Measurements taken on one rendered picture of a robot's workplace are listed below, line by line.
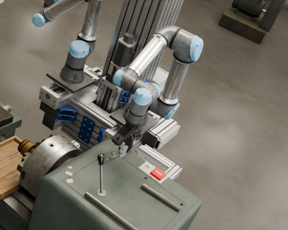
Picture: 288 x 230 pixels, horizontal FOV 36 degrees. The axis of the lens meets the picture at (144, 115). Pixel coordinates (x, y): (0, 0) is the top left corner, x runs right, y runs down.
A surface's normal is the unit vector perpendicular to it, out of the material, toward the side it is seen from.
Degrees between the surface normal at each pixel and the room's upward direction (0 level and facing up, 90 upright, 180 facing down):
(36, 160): 48
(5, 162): 0
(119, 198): 0
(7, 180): 0
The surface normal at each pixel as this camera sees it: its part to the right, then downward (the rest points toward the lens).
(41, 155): -0.07, -0.44
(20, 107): 0.31, -0.79
